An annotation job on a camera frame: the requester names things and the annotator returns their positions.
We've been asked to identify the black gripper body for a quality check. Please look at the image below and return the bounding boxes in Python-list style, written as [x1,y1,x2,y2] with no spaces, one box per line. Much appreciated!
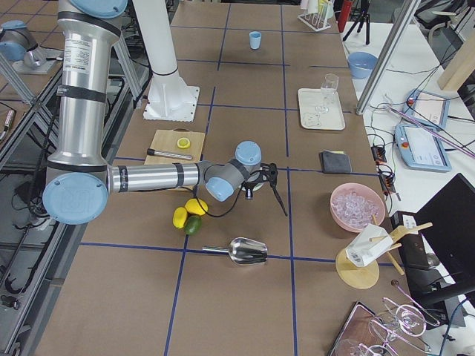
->
[250,163,278,185]

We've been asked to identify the green bowl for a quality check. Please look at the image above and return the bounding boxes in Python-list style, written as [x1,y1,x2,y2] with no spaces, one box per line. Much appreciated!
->
[240,173,265,191]

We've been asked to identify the light blue cup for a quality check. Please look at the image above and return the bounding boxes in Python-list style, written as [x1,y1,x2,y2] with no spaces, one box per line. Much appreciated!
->
[249,31,262,50]

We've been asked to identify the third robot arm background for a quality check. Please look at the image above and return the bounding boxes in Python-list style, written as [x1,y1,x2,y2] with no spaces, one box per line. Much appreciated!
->
[1,20,63,74]

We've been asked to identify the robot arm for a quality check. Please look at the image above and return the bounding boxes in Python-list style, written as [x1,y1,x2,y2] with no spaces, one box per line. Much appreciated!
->
[42,1,287,225]

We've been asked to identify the metal ice scoop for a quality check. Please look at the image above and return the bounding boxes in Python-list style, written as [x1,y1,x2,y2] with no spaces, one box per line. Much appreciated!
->
[202,237,268,265]

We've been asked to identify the pink bowl of ice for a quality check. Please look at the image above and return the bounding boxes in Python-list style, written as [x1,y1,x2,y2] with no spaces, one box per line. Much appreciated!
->
[330,183,386,233]

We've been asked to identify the blue bowl with fork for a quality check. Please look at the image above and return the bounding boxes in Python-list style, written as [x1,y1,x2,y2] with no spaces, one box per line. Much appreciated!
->
[347,52,378,79]

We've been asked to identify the yellow lemon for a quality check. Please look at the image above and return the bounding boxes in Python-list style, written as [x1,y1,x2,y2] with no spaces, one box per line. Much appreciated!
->
[172,207,189,229]
[184,198,209,216]

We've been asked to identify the grey folded cloth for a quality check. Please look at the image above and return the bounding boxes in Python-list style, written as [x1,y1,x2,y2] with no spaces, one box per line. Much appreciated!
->
[319,150,353,174]

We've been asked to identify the green lime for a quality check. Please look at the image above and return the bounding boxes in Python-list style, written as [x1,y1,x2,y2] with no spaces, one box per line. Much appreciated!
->
[183,215,202,236]

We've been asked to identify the cream bear tray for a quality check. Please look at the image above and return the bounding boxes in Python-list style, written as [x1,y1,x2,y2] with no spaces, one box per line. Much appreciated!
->
[298,88,345,131]

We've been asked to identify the lemon half slice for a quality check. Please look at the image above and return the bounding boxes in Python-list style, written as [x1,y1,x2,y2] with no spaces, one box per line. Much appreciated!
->
[176,137,191,149]

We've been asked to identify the wooden cutting board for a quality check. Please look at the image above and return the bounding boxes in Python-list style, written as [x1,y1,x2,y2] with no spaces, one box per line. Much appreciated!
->
[143,128,206,193]

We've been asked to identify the white carton on stand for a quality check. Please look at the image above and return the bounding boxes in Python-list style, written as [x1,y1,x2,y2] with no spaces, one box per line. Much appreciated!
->
[345,224,393,268]

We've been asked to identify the clear wine glass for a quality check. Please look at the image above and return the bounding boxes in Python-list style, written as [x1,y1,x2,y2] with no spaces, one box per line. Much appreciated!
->
[315,73,339,114]

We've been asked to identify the steel muddler black cap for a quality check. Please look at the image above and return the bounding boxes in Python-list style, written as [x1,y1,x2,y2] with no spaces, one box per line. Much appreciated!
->
[146,148,193,160]

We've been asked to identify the wooden stand round base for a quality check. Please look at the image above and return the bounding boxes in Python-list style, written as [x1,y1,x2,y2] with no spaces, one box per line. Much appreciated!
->
[335,222,433,289]

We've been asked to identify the blue teach pendant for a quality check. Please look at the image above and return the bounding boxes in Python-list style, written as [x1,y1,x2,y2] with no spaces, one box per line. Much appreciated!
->
[403,89,450,130]
[395,124,452,172]

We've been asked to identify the black laptop monitor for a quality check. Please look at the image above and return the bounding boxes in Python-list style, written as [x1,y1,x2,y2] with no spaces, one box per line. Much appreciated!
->
[390,172,475,309]

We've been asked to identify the glasses on tray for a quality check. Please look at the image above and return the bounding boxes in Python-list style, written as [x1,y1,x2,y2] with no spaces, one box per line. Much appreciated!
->
[327,280,441,355]

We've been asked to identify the red cylinder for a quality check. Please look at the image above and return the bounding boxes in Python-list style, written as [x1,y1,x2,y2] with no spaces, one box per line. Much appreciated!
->
[338,0,353,33]

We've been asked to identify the black tripod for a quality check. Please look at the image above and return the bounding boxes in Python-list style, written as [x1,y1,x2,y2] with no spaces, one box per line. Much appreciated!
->
[342,0,371,45]

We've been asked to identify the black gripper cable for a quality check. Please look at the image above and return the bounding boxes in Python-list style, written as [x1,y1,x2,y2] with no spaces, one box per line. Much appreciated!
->
[192,161,272,218]

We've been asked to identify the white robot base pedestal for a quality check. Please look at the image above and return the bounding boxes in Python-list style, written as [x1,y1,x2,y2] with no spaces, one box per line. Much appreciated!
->
[133,0,200,122]

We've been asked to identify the white wire cup rack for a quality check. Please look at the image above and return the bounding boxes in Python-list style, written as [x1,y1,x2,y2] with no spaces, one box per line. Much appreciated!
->
[298,0,334,32]

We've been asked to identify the aluminium frame post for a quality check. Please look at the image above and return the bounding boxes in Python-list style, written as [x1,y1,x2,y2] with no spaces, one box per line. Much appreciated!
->
[356,0,421,115]

